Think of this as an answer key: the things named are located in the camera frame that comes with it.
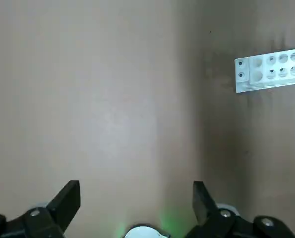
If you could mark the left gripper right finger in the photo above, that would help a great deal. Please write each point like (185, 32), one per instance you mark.
(206, 210)

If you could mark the white test tube rack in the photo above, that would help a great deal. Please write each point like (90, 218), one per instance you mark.
(245, 84)

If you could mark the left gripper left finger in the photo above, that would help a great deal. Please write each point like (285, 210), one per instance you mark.
(63, 205)

